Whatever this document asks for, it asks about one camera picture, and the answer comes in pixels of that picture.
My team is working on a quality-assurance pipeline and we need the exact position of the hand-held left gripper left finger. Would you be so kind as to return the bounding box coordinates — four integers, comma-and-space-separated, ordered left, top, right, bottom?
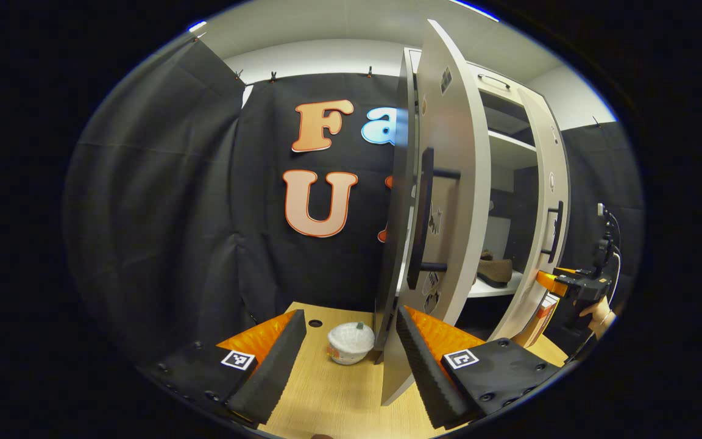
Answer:
144, 309, 308, 426

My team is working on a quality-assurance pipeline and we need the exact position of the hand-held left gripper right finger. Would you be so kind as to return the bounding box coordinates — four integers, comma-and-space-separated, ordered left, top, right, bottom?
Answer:
395, 305, 564, 430

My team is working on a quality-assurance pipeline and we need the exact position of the brown fuzzy shoe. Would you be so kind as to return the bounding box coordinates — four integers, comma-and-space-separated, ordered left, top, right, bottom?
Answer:
478, 250, 514, 289

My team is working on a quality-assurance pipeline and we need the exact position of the white shoe cabinet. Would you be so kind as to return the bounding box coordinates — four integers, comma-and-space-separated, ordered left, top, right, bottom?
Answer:
400, 48, 562, 333

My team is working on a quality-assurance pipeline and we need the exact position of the white and orange book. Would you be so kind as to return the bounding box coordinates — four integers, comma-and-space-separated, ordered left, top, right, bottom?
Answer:
531, 291, 562, 348

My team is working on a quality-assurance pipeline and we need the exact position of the white lidded bowl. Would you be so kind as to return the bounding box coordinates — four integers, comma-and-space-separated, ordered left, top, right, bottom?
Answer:
327, 322, 376, 365

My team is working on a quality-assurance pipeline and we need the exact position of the black backdrop cloth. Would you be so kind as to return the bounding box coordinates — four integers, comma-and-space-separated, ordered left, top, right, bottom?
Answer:
63, 37, 644, 366

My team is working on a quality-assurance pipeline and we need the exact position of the black door handle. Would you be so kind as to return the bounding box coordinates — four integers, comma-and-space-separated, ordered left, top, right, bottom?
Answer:
540, 200, 565, 264
406, 146, 463, 291

